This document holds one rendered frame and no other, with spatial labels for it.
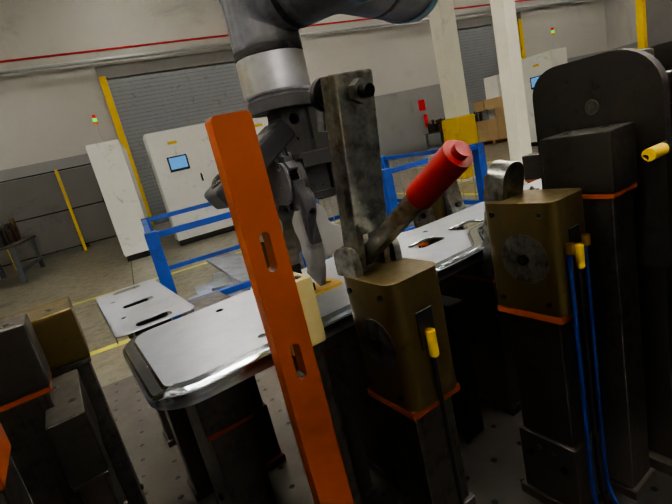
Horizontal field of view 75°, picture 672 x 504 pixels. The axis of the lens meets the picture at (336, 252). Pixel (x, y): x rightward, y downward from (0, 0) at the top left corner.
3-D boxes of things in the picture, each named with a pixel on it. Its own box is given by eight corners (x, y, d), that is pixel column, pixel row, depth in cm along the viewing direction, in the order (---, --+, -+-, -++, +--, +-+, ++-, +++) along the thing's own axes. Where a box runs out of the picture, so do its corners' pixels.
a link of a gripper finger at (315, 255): (367, 270, 51) (342, 194, 50) (325, 287, 48) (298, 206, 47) (353, 272, 53) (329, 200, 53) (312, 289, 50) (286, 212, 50)
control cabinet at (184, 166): (180, 246, 787) (135, 106, 729) (176, 243, 835) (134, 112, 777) (300, 211, 881) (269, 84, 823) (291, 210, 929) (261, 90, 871)
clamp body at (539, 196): (550, 465, 58) (515, 189, 49) (643, 513, 49) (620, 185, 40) (520, 495, 55) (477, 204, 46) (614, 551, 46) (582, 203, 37)
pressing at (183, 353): (642, 137, 122) (641, 131, 122) (750, 123, 103) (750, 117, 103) (119, 347, 53) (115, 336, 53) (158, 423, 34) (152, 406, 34)
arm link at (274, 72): (252, 50, 43) (224, 72, 50) (263, 98, 44) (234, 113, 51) (316, 45, 47) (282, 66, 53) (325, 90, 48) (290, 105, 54)
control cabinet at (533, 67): (529, 147, 1058) (516, 39, 999) (544, 142, 1079) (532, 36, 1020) (559, 143, 987) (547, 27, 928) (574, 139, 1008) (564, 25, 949)
